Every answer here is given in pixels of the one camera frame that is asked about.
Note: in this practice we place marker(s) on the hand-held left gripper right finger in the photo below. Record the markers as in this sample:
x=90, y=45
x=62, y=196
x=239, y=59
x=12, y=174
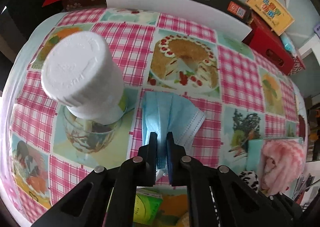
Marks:
x=170, y=157

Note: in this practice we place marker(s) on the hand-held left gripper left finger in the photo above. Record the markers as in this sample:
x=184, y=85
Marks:
x=152, y=157

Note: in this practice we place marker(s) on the blue face mask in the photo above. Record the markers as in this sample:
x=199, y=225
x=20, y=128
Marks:
x=162, y=112

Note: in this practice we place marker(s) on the pale teal box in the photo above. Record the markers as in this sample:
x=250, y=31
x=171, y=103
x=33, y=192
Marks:
x=253, y=152

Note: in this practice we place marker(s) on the pink striped fluffy cloth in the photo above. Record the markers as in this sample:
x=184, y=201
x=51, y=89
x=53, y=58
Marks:
x=282, y=159

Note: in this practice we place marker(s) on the green tissue packet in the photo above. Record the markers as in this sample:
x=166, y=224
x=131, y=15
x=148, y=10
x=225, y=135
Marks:
x=147, y=204

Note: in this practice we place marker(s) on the leopard print cloth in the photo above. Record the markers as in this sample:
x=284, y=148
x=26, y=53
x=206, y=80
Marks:
x=250, y=179

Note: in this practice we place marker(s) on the white pill bottle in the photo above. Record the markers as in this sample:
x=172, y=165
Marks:
x=75, y=66

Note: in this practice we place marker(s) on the cluttered shelf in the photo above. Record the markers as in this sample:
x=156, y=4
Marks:
x=313, y=129

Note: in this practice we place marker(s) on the red cardboard box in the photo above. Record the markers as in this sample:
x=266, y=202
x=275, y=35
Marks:
x=275, y=46

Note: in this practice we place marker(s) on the white foam board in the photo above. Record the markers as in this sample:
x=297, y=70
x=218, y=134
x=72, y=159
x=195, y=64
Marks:
x=175, y=4

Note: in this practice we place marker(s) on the red patterned gift bag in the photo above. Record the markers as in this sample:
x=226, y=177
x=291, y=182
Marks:
x=298, y=65

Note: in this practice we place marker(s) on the light teal packet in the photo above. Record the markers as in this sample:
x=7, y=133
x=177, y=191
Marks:
x=287, y=43

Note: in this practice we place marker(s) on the yellow wooden toy box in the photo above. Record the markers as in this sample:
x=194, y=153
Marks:
x=270, y=9

